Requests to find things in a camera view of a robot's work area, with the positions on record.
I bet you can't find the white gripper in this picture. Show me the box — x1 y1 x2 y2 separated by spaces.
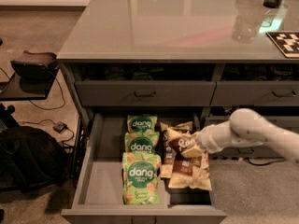
179 121 263 158

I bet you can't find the brown sea salt bag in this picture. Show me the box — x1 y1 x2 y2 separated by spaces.
160 121 193 178
167 128 212 190

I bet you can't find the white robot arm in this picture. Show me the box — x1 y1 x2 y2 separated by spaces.
179 108 299 166

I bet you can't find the middle green dang bag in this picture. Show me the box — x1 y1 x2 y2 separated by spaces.
124 132 160 153

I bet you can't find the green dang bag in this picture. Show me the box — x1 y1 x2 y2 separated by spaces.
127 114 158 133
122 152 161 205
124 132 160 153

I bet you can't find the front green dang bag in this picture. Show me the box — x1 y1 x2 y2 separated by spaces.
122 152 161 205

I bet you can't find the back green dang bag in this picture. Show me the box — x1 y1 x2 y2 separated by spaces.
127 114 158 133

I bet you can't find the grey top right drawer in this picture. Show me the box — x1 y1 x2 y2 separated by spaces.
211 81 299 106

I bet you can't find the grey counter cabinet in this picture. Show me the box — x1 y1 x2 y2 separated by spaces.
56 0 299 224

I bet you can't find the open grey middle drawer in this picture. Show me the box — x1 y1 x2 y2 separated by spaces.
62 111 226 224

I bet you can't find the grey top left drawer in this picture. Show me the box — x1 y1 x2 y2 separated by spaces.
75 80 216 106

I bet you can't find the black power adapter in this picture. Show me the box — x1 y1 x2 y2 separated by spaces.
53 121 66 133

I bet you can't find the checkered marker board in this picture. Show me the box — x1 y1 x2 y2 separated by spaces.
266 31 299 58

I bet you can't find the black backpack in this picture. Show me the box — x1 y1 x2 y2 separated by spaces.
0 126 67 192

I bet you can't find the dark pouch on table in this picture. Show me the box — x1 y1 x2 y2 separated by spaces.
10 50 58 80

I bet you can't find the black side table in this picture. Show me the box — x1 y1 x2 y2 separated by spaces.
0 73 55 101

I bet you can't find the black cable under cabinet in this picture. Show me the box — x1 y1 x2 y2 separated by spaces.
242 156 288 167

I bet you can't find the black floor cable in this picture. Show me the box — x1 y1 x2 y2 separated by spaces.
0 66 76 145

